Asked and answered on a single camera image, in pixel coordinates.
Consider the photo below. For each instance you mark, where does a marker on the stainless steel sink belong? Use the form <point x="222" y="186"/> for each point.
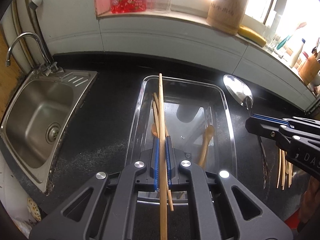
<point x="37" y="116"/>

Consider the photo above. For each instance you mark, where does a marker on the yellow sponge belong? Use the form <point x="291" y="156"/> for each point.
<point x="251" y="35"/>

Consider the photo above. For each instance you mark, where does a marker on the bamboo chopstick five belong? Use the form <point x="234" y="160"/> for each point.
<point x="283" y="169"/>

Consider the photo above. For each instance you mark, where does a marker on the chrome faucet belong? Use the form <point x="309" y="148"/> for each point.
<point x="47" y="68"/>

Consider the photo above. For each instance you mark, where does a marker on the clear plastic tray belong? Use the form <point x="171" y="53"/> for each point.
<point x="190" y="107"/>

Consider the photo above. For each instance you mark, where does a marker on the left bamboo utensil holder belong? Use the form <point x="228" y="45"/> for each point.
<point x="226" y="15"/>

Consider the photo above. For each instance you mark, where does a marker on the bamboo chopstick six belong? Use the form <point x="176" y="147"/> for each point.
<point x="290" y="174"/>

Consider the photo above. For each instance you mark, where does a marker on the bamboo chopstick four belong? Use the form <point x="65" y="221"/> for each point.
<point x="279" y="168"/>

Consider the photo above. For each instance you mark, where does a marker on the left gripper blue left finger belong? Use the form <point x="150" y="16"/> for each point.
<point x="155" y="162"/>

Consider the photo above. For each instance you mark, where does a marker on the bamboo chopstick one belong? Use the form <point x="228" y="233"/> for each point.
<point x="169" y="195"/>

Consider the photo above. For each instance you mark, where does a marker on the bamboo chopstick two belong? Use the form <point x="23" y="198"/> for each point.
<point x="155" y="114"/>

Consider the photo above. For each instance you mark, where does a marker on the teal toothbrush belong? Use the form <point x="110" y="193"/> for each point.
<point x="282" y="43"/>

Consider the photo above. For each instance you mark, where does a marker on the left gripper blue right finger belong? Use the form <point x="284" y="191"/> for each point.
<point x="172" y="162"/>

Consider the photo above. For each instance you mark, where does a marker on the white handled orange spoon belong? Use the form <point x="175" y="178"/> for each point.
<point x="154" y="130"/>

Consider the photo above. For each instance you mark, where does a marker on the wooden cutting board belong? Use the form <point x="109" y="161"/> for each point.
<point x="10" y="78"/>

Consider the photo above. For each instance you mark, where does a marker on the brown wooden spoon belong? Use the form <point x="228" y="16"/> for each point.
<point x="207" y="136"/>

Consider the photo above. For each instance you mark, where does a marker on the bamboo utensil holder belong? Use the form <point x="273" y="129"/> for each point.
<point x="309" y="69"/>
<point x="226" y="15"/>

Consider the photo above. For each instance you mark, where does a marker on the person right hand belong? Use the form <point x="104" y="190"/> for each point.
<point x="310" y="201"/>

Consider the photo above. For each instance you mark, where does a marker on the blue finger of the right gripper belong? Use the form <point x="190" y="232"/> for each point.
<point x="265" y="126"/>

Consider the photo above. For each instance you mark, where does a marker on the right bamboo utensil holder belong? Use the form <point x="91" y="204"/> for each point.
<point x="309" y="69"/>

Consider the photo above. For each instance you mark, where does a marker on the steel spoon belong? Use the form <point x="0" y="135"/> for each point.
<point x="243" y="96"/>

